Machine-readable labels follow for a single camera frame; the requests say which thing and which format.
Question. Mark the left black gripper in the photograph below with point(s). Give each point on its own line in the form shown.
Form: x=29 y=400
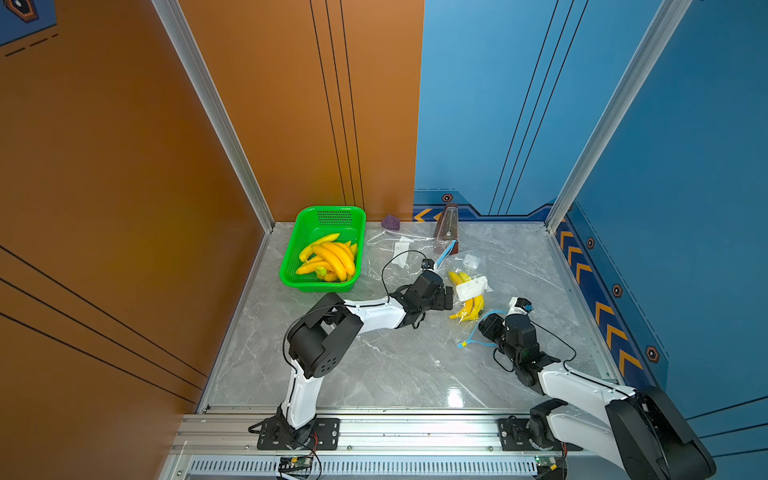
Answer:
x=440 y=303

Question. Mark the purple cube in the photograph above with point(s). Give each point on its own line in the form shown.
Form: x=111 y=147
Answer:
x=391 y=223

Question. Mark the green circuit board left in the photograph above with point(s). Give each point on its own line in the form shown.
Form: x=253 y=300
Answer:
x=300 y=467

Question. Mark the aluminium rail base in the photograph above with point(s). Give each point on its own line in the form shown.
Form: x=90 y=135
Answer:
x=226 y=442

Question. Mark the yellow banana bunch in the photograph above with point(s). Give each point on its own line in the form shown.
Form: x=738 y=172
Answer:
x=310 y=264
x=469 y=295

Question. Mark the green circuit board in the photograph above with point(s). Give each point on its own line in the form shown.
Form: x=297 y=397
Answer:
x=551 y=468
x=300 y=467

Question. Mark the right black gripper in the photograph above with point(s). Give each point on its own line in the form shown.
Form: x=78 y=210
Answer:
x=489 y=324

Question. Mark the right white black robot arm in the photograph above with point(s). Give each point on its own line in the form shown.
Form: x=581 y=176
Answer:
x=640 y=431

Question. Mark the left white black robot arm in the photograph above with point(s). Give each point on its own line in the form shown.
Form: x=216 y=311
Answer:
x=316 y=343

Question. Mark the green circuit board right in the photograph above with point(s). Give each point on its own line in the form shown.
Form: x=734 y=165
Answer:
x=551 y=468

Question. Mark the clear zip-top bag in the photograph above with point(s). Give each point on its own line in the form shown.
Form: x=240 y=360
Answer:
x=395 y=258
x=454 y=263

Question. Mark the green plastic basket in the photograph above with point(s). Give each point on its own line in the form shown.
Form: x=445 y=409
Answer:
x=344 y=223

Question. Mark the small white object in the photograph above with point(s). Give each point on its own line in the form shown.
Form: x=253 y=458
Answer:
x=471 y=262

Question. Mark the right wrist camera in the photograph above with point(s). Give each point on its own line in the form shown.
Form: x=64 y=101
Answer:
x=519 y=306

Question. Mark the brown wooden metronome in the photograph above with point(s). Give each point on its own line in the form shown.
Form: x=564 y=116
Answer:
x=447 y=227

